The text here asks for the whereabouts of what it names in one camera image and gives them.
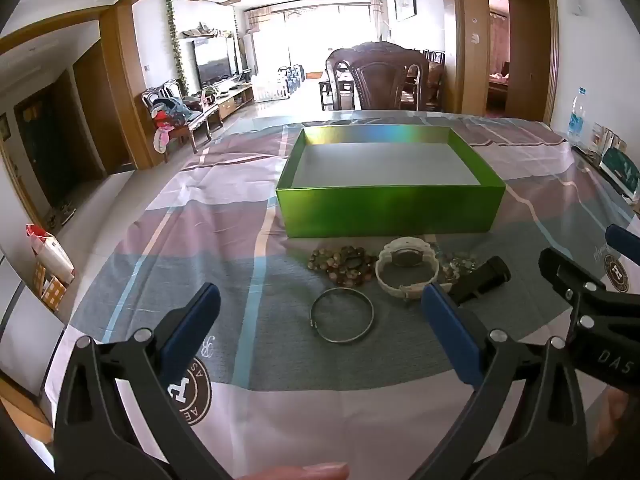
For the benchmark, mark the green and white packets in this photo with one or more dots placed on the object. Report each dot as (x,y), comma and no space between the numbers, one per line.
(617,162)

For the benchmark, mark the white play fence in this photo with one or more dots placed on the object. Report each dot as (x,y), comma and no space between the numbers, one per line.
(272,87)

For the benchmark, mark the green vine garland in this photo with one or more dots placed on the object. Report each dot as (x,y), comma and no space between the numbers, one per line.
(177,45)

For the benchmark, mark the printed tablecloth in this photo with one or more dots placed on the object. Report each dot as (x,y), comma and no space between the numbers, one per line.
(200,240)

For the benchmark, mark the red and white paper bag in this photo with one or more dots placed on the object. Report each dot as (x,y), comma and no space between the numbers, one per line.
(50,260)

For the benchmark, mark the wooden armchair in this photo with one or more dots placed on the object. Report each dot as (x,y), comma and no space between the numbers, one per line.
(197,122)

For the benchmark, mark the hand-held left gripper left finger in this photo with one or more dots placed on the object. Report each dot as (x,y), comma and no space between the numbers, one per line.
(192,322)

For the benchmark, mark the person's left hand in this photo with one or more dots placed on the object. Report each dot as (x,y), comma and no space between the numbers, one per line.
(305,472)

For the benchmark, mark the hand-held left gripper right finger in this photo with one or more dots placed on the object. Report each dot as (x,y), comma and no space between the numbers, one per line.
(450,332)

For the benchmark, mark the dark wooden door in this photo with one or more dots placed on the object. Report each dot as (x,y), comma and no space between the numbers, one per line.
(45,145)

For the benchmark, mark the wooden television cabinet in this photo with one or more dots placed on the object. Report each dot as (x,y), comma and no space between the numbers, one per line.
(235,100)

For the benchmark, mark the flat screen television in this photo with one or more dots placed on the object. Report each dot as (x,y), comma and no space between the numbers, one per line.
(215,60)

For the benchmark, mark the white wall box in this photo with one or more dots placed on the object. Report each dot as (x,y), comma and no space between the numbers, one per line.
(580,2)

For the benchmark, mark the plastic water bottle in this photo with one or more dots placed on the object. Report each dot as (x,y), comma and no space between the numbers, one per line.
(578,120)

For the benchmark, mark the carved wooden dining chair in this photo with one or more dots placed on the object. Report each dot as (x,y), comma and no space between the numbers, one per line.
(377,77)

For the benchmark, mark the green cardboard box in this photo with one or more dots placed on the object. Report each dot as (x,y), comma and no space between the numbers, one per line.
(385,180)

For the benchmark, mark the pile of clothes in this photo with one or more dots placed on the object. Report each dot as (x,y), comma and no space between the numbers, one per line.
(167,115)

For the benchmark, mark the silver bangle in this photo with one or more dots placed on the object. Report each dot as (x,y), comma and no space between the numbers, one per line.
(315,320)

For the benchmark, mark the person's right hand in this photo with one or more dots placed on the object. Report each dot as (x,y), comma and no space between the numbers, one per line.
(620,420)

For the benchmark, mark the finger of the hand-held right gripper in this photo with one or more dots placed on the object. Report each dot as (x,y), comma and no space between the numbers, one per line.
(625,244)
(565,272)

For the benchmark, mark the white wristwatch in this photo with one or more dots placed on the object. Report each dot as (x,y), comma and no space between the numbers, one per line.
(407,280)

